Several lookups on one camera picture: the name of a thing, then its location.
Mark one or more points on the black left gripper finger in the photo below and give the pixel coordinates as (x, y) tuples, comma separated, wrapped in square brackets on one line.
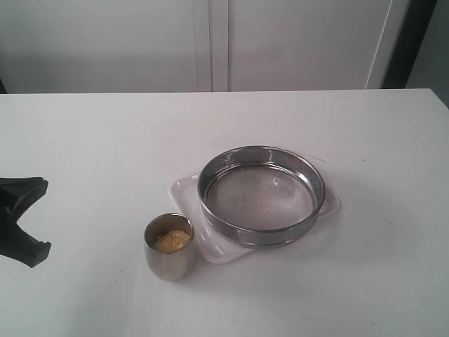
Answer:
[(17, 195), (16, 244)]

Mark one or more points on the stainless steel cup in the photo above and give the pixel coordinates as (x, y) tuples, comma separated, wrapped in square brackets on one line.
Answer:
[(170, 266)]

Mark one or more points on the yellow grain mixture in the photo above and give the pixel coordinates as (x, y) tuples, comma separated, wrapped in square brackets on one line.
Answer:
[(171, 241)]

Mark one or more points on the round steel mesh sieve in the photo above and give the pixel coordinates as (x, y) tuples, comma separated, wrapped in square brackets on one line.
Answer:
[(258, 162)]

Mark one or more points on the white cabinet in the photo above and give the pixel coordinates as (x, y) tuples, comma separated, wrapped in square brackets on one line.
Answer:
[(183, 46)]

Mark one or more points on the white rectangular tray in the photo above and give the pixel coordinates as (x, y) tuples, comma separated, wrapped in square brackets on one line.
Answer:
[(217, 245)]

